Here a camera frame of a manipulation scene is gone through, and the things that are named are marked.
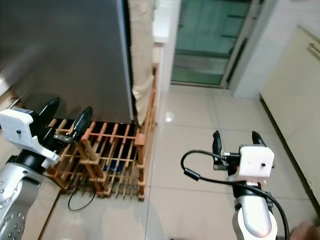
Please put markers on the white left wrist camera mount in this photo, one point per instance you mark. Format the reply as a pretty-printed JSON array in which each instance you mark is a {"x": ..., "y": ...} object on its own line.
[{"x": 17, "y": 127}]

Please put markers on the grey fridge door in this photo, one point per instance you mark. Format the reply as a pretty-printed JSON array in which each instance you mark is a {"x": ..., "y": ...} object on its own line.
[{"x": 70, "y": 45}]

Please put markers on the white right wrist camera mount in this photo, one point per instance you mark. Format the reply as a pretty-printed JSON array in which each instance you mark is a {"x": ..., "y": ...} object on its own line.
[{"x": 257, "y": 162}]

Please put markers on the green glass door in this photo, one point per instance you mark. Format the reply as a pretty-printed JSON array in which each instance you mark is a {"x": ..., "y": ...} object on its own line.
[{"x": 210, "y": 40}]

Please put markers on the wooden slatted rack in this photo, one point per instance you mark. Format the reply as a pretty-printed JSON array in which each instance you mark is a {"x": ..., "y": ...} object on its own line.
[{"x": 120, "y": 165}]

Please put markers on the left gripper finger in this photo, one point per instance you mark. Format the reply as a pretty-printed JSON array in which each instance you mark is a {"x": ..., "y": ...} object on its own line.
[
  {"x": 51, "y": 109},
  {"x": 83, "y": 122}
]

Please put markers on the beige kitchen counter cabinet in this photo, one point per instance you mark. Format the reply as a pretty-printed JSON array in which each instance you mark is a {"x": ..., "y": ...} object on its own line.
[{"x": 7, "y": 102}]

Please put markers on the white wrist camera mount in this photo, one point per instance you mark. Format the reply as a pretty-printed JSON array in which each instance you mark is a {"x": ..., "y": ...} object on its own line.
[
  {"x": 257, "y": 162},
  {"x": 17, "y": 127}
]

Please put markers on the beige hanging cloth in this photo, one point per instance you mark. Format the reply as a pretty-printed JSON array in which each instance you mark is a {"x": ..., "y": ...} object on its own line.
[{"x": 142, "y": 60}]

